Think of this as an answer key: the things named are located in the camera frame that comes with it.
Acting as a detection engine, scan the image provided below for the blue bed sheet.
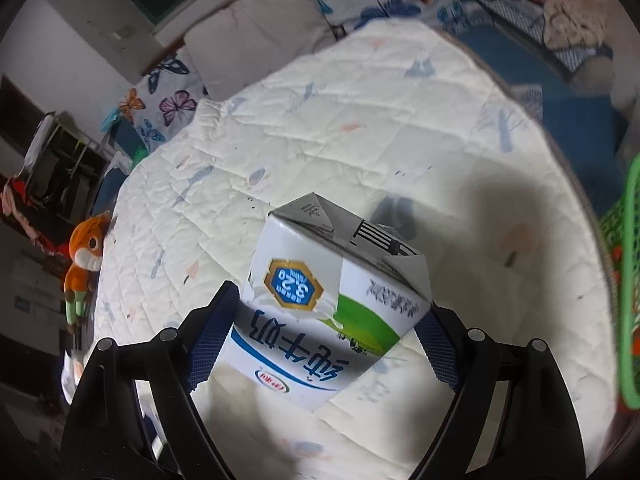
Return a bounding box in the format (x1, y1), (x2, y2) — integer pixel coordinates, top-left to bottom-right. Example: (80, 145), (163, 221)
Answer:
(440, 5), (631, 186)

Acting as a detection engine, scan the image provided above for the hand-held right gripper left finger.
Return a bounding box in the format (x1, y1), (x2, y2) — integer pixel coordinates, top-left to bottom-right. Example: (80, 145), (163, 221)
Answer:
(60, 281), (242, 480)

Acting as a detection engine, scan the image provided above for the beige spotted plush toy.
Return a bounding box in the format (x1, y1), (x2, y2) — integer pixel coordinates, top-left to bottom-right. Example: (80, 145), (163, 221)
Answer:
(542, 0), (608, 61)

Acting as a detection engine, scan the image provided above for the blue checkered cloth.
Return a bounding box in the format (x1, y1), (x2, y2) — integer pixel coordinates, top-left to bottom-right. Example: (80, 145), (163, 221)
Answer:
(465, 0), (616, 76)

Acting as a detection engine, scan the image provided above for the white blue milk carton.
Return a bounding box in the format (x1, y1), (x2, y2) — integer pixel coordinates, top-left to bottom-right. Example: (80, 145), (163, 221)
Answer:
(217, 192), (433, 413)

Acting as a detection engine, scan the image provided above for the beige pillow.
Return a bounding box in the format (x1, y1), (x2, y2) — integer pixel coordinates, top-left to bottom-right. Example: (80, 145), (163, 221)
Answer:
(182, 20), (321, 101)
(227, 0), (335, 43)

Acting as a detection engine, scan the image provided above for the orange tiger plush toy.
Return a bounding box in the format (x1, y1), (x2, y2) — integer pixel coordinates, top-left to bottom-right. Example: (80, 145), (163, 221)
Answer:
(64, 211), (113, 333)

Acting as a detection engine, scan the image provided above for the white printed quilt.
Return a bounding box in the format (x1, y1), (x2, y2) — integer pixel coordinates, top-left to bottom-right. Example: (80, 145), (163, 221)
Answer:
(60, 20), (618, 480)

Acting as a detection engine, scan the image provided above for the green plastic basket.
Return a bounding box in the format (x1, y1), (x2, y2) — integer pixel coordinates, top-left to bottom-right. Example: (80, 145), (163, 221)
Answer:
(597, 155), (640, 411)

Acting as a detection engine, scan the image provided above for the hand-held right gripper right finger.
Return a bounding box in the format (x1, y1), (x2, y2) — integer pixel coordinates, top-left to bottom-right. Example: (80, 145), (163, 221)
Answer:
(395, 305), (587, 480)

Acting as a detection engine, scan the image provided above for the dark open wardrobe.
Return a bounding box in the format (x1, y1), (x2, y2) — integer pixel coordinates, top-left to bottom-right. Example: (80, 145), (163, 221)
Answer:
(0, 75), (111, 261)

